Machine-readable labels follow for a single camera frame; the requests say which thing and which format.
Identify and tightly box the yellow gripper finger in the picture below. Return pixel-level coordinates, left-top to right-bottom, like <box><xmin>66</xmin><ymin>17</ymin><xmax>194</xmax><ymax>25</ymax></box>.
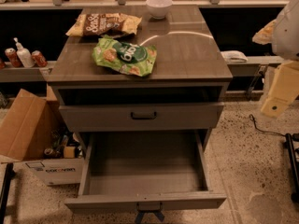
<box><xmin>261</xmin><ymin>61</ymin><xmax>299</xmax><ymax>118</ymax></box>

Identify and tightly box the green rice chip bag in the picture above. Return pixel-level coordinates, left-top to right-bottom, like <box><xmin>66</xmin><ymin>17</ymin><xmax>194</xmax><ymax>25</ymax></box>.
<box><xmin>92</xmin><ymin>35</ymin><xmax>157</xmax><ymax>77</ymax></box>

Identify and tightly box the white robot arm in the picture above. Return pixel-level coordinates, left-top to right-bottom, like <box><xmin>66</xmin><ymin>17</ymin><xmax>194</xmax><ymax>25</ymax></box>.
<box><xmin>261</xmin><ymin>0</ymin><xmax>299</xmax><ymax>118</ymax></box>

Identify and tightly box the grey drawer cabinet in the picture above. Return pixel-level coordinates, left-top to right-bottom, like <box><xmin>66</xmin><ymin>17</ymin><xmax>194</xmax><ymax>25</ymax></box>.
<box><xmin>48</xmin><ymin>6</ymin><xmax>232</xmax><ymax>213</ymax></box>

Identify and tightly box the open middle drawer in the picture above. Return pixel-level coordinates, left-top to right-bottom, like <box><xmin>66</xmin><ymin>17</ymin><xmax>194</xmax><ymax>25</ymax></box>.
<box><xmin>65</xmin><ymin>131</ymin><xmax>226</xmax><ymax>213</ymax></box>

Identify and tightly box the brown yellow chip bag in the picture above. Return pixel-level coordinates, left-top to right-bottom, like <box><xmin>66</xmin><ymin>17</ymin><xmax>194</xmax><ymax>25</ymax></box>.
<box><xmin>66</xmin><ymin>13</ymin><xmax>142</xmax><ymax>38</ymax></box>

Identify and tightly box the closed top drawer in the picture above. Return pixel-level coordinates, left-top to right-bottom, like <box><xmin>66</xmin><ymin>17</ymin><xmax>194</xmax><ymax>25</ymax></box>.
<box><xmin>59</xmin><ymin>103</ymin><xmax>223</xmax><ymax>132</ymax></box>

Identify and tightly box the black stand right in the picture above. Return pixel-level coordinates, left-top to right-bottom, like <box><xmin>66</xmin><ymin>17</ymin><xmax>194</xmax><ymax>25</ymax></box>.
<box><xmin>285</xmin><ymin>133</ymin><xmax>299</xmax><ymax>203</ymax></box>

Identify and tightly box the black stand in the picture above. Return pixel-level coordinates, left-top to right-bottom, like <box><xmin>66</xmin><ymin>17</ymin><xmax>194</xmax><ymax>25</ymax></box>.
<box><xmin>285</xmin><ymin>133</ymin><xmax>299</xmax><ymax>203</ymax></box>
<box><xmin>0</xmin><ymin>163</ymin><xmax>14</xmax><ymax>224</ymax></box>

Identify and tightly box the folded white cloth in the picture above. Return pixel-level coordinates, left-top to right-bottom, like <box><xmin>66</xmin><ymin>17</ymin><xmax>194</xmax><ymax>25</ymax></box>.
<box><xmin>221</xmin><ymin>50</ymin><xmax>248</xmax><ymax>63</ymax></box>

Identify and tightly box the white bowl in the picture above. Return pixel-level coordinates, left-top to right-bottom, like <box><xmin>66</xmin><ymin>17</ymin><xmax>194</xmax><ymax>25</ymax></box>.
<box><xmin>146</xmin><ymin>0</ymin><xmax>173</xmax><ymax>19</ymax></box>

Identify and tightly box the red soda can right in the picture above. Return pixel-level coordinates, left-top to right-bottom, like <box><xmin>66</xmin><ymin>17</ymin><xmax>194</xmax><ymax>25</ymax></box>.
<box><xmin>32</xmin><ymin>50</ymin><xmax>48</xmax><ymax>67</ymax></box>

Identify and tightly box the red soda can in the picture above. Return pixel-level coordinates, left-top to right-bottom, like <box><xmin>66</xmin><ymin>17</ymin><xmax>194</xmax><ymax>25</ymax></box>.
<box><xmin>32</xmin><ymin>50</ymin><xmax>48</xmax><ymax>67</ymax></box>
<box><xmin>5</xmin><ymin>48</ymin><xmax>21</xmax><ymax>67</ymax></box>

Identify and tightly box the cardboard box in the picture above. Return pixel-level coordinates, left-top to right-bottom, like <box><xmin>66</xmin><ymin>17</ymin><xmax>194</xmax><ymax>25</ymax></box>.
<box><xmin>0</xmin><ymin>90</ymin><xmax>83</xmax><ymax>186</ymax></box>

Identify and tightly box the white pump bottle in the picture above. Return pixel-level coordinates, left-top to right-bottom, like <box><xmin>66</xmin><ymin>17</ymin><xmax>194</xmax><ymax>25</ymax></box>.
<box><xmin>14</xmin><ymin>37</ymin><xmax>35</xmax><ymax>68</ymax></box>

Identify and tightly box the red soda can left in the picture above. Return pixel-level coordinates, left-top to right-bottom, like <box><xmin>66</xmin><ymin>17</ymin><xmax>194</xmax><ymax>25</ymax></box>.
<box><xmin>5</xmin><ymin>48</ymin><xmax>21</xmax><ymax>67</ymax></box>

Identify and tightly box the black stand left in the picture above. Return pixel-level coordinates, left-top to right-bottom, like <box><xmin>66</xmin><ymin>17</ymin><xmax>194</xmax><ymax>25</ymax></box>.
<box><xmin>0</xmin><ymin>163</ymin><xmax>14</xmax><ymax>224</ymax></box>

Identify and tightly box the black cable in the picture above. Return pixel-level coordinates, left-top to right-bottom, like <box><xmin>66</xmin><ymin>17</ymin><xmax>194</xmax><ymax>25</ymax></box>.
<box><xmin>249</xmin><ymin>114</ymin><xmax>288</xmax><ymax>138</ymax></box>

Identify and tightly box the blue drawer pull strap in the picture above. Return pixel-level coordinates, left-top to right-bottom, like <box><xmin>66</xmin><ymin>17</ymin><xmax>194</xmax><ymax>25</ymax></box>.
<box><xmin>135</xmin><ymin>210</ymin><xmax>165</xmax><ymax>224</ymax></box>

